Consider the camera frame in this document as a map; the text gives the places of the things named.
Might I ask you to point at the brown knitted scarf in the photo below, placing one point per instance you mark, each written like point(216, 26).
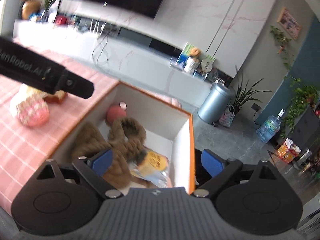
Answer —
point(126, 140)

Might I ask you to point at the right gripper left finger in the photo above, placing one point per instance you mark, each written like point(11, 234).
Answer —
point(92, 170)

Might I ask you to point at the blue water bottle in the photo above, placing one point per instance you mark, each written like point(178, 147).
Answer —
point(270, 127)

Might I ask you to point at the orange cardboard box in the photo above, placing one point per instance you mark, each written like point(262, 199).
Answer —
point(151, 141)

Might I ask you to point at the white wifi router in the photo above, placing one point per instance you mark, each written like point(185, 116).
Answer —
point(96, 26)

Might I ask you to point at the potted green plant right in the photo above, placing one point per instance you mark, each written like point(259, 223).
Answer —
point(243, 92)

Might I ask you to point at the potted green plant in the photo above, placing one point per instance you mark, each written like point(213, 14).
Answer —
point(243, 92)
point(46, 6)

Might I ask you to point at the grey metal bin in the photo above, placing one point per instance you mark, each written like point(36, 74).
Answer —
point(215, 104)

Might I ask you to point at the white tv cabinet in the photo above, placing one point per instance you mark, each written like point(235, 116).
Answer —
point(115, 57)

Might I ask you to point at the framed wall picture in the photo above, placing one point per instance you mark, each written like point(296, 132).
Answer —
point(289, 23)

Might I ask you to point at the colourful gift box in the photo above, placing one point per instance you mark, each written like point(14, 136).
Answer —
point(288, 151)

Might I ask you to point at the pink checked tablecloth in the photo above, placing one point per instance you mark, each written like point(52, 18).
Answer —
point(24, 149)

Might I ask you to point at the pink ball toy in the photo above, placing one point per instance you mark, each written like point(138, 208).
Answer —
point(116, 111)

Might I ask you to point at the hanging ivy plant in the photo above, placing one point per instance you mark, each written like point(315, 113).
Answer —
point(283, 43)

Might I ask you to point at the potted green plant left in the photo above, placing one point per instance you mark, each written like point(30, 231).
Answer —
point(46, 6)

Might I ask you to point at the snack bag yellow label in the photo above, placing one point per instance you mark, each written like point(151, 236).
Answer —
point(152, 167)

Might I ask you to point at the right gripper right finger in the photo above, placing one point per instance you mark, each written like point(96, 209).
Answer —
point(221, 170)

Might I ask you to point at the teddy bear on cups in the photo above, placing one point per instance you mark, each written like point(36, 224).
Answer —
point(193, 60)

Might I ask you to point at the golden vase dried flowers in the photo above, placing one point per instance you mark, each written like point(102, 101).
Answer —
point(29, 7)

